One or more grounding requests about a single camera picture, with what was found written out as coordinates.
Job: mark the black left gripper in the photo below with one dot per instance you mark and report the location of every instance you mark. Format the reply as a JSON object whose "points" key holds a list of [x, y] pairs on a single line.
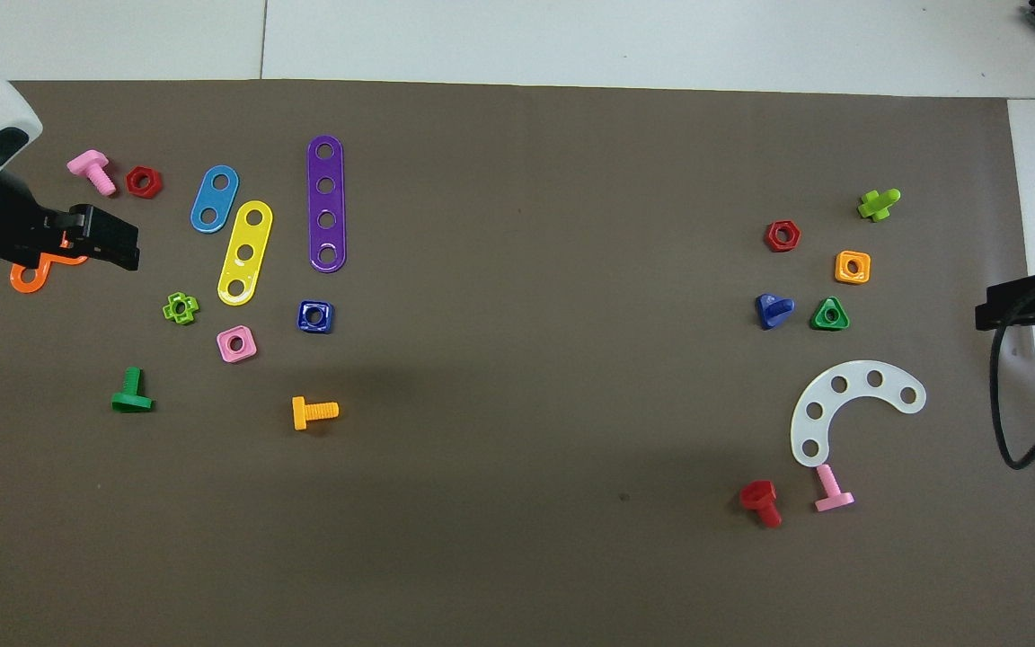
{"points": [[5, 229]]}

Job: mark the blue square plastic nut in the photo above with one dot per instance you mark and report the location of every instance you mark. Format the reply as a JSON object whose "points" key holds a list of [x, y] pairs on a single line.
{"points": [[304, 317]]}

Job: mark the blue triangle-head plastic screw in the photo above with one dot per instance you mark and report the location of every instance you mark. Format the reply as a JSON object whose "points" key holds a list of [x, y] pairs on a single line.
{"points": [[767, 312]]}

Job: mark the red hexagonal plastic nut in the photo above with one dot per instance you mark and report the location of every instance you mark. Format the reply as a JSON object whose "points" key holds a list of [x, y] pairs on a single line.
{"points": [[134, 182], [772, 236]]}

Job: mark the pink plastic toy screw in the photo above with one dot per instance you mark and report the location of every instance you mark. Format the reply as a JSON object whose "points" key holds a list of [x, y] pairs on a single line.
{"points": [[832, 496], [91, 168]]}

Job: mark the green cross-shaped plastic nut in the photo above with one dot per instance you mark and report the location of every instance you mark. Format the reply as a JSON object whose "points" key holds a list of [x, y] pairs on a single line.
{"points": [[170, 308]]}

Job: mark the green plastic toy screw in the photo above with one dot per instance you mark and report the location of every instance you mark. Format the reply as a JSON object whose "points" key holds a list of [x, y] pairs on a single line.
{"points": [[132, 395]]}

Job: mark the pink square plastic nut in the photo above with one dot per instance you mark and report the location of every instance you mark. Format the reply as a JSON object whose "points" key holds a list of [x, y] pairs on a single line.
{"points": [[248, 346]]}

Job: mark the lime cross-head plastic screw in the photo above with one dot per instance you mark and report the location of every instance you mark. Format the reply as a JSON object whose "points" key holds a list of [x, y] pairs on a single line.
{"points": [[875, 206]]}

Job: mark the orange square plastic nut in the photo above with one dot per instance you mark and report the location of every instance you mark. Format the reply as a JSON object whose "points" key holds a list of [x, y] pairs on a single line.
{"points": [[842, 268]]}

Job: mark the green triangular plastic nut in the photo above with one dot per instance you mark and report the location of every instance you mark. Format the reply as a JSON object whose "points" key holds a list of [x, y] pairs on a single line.
{"points": [[818, 319]]}

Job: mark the yellow plastic toy screw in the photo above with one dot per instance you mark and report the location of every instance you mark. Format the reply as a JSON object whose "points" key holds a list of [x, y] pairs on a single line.
{"points": [[302, 413]]}

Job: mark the red hex-head plastic screw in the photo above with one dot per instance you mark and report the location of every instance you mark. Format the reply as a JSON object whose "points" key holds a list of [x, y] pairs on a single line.
{"points": [[758, 496]]}

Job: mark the orange heart-shaped plastic plate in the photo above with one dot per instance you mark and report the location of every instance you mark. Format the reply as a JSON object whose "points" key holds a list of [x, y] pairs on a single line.
{"points": [[28, 286]]}

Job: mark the blue two-hole plastic plate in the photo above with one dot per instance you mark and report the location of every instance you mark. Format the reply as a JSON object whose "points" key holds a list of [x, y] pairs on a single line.
{"points": [[205, 214]]}

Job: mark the yellow three-hole plastic plate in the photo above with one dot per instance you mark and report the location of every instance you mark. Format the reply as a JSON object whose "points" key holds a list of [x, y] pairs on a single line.
{"points": [[234, 270]]}

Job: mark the white curved five-hole plate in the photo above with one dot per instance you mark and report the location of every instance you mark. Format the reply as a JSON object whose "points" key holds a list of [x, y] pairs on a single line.
{"points": [[854, 395]]}

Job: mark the purple four-hole plastic plate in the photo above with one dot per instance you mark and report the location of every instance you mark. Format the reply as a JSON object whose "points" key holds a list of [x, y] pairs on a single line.
{"points": [[326, 202]]}

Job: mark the brown table mat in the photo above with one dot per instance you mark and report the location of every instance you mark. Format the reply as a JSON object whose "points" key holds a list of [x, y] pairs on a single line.
{"points": [[517, 377]]}

